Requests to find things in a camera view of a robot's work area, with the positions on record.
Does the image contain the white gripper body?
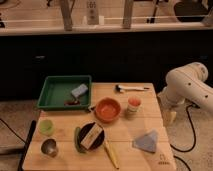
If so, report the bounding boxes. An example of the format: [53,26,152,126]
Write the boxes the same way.
[159,101,177,127]

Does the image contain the light blue towel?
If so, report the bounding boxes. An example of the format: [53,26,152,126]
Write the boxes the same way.
[132,130,158,153]

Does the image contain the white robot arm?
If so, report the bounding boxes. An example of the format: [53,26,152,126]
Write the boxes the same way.
[157,62,213,126]

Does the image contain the red bowl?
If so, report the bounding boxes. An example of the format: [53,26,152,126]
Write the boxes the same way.
[95,98,121,123]

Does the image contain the orange lidded jar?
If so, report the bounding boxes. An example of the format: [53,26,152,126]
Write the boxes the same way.
[126,97,141,117]

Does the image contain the yellow banana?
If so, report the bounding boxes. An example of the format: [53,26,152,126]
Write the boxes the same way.
[104,140,119,169]

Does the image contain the black plate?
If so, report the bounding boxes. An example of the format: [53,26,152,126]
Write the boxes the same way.
[79,122,105,150]

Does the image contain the wooden block on plate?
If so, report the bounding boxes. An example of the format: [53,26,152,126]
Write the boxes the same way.
[80,123,103,150]

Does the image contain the blue sponge block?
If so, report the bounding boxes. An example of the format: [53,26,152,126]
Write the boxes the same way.
[71,84,88,98]

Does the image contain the brown object in tray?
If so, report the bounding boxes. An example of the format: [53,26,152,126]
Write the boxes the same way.
[64,100,80,106]

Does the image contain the green plastic tray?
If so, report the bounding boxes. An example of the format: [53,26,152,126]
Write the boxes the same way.
[37,75,92,111]

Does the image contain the green plastic cup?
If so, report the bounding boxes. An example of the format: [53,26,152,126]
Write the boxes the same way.
[39,119,54,136]

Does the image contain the metal cup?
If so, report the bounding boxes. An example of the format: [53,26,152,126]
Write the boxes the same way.
[41,139,58,157]

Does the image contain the black cable right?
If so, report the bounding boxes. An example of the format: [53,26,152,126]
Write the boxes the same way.
[170,103,198,171]

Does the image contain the black cable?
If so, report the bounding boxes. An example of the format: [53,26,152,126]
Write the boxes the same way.
[0,118,27,144]
[170,103,198,171]

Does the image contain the black cable left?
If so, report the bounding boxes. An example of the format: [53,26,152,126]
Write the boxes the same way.
[0,118,27,144]

